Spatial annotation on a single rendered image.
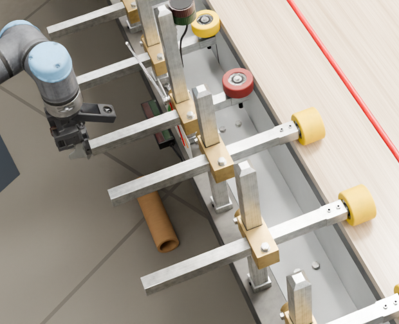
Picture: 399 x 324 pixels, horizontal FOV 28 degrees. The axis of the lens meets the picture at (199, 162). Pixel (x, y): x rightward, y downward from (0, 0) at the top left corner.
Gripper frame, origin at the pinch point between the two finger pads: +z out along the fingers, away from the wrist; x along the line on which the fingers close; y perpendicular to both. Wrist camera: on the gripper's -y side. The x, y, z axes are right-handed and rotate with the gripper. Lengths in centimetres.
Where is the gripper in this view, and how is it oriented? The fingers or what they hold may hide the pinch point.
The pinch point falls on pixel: (90, 153)
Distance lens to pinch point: 210.7
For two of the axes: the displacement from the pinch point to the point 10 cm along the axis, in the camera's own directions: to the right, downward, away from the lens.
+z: 1.0, 6.1, 7.9
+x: 3.4, 7.2, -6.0
